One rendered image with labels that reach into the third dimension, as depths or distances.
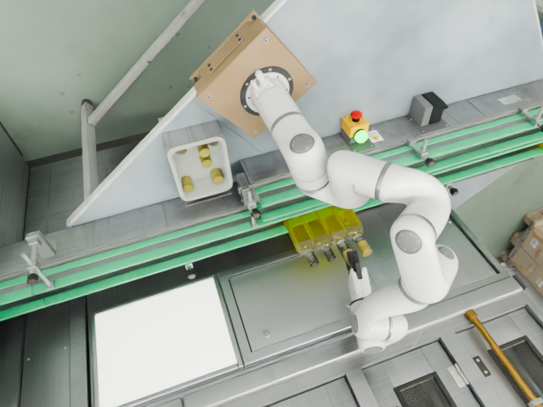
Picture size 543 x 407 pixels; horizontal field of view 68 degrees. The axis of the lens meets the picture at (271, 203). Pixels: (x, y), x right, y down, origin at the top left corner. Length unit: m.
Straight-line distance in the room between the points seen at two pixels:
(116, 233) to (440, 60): 1.22
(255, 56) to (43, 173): 1.32
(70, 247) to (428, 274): 1.07
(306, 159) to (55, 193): 1.32
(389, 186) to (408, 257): 0.15
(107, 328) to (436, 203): 1.06
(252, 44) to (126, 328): 0.94
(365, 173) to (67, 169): 1.51
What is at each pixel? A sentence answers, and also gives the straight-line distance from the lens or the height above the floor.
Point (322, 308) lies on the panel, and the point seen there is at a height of 1.23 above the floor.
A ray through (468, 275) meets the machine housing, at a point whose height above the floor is 1.28.
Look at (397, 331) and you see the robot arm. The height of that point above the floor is 1.45.
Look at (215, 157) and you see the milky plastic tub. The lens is 1.34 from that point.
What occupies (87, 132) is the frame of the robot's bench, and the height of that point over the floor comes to 0.26.
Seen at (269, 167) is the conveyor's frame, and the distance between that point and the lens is 1.35.
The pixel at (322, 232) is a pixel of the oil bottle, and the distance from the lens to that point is 1.32.
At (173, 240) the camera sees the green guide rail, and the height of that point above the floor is 0.92.
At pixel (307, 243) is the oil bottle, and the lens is 1.30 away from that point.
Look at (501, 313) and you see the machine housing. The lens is 1.52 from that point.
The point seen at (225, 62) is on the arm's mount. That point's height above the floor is 0.83.
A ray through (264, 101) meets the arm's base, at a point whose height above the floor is 0.92.
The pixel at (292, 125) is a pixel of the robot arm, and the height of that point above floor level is 1.05.
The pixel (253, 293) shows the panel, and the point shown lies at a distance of 1.39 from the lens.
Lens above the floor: 1.78
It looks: 40 degrees down
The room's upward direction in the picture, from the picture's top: 155 degrees clockwise
